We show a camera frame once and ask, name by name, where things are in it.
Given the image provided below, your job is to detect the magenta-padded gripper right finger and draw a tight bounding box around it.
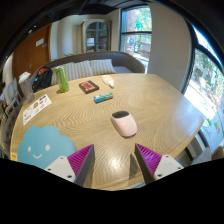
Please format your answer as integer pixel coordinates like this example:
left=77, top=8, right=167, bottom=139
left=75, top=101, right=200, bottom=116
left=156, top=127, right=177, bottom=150
left=134, top=143, right=185, bottom=185

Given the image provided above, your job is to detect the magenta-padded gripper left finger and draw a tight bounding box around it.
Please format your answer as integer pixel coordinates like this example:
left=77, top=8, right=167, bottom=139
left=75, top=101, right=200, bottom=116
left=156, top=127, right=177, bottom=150
left=44, top=143, right=96, bottom=188

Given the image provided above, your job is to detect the pink and black computer mouse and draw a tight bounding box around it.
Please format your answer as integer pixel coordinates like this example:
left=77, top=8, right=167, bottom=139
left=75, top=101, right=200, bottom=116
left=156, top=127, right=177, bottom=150
left=110, top=110, right=138, bottom=138

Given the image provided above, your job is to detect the blue cloud-shaped mouse pad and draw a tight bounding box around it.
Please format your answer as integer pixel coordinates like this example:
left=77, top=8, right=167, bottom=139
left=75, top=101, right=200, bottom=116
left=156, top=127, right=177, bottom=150
left=16, top=124, right=77, bottom=170

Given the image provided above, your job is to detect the white sticker sheet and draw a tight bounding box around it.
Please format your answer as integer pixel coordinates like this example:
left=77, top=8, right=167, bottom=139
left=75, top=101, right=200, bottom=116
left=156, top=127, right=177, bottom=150
left=22, top=94, right=53, bottom=126

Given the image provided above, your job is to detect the grey tufted chair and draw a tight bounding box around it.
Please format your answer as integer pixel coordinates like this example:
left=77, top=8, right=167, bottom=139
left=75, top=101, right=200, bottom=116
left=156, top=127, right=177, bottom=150
left=0, top=103, right=22, bottom=158

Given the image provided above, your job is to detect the small green and blue pack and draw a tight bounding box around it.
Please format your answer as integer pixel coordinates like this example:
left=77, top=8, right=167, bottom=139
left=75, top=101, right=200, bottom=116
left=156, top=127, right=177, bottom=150
left=93, top=91, right=115, bottom=104

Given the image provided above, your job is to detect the black and orange flat box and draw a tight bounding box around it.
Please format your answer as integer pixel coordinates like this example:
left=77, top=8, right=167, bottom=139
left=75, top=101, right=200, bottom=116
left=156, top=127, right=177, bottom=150
left=78, top=80, right=100, bottom=95

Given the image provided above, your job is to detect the wide dark-framed window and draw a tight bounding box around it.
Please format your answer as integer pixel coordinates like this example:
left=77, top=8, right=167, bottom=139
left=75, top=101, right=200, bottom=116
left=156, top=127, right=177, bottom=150
left=182, top=26, right=224, bottom=151

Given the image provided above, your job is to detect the clear plastic cup with lid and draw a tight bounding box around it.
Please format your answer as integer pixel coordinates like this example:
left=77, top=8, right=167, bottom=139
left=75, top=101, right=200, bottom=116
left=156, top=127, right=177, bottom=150
left=18, top=71, right=35, bottom=104

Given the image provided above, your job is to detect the green drink can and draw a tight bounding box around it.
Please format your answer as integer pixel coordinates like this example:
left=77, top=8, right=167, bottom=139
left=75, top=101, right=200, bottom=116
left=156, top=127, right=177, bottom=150
left=54, top=65, right=70, bottom=94

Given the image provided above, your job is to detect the black and orange backpack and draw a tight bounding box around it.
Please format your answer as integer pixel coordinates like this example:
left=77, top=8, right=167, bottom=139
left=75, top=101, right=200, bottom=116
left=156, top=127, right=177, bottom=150
left=32, top=66, right=53, bottom=93

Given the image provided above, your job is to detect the group of chairs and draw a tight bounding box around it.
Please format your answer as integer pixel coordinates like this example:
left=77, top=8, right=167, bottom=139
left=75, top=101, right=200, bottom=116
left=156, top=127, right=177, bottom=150
left=2, top=78, right=22, bottom=108

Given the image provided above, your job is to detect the grey curved sofa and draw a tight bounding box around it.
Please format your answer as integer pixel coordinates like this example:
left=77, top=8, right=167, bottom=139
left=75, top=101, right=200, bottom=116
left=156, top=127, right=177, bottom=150
left=29, top=50, right=147, bottom=88

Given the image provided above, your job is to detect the brown wooden door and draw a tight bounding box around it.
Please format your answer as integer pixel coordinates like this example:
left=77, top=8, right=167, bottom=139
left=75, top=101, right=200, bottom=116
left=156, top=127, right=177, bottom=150
left=12, top=23, right=53, bottom=81

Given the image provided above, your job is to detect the tall dark-framed window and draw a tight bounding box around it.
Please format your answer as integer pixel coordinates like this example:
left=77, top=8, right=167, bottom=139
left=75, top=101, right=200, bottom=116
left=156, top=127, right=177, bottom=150
left=119, top=5, right=153, bottom=69

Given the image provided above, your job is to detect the glass-door cabinet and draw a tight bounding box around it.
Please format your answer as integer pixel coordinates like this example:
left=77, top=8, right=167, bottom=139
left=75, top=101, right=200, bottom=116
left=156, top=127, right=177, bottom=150
left=81, top=19, right=113, bottom=54

